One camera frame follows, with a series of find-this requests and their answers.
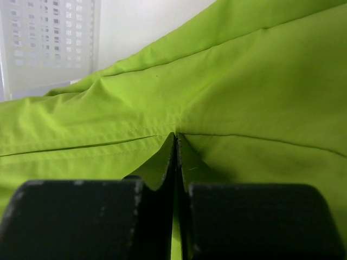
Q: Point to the white plastic basket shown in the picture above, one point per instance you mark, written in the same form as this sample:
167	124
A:
47	43

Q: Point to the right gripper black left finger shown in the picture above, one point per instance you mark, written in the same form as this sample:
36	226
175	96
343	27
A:
95	219

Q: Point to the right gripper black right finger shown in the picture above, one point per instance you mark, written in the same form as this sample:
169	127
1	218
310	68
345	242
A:
223	220

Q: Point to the lime green shorts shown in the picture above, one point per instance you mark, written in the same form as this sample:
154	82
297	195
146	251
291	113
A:
258	89

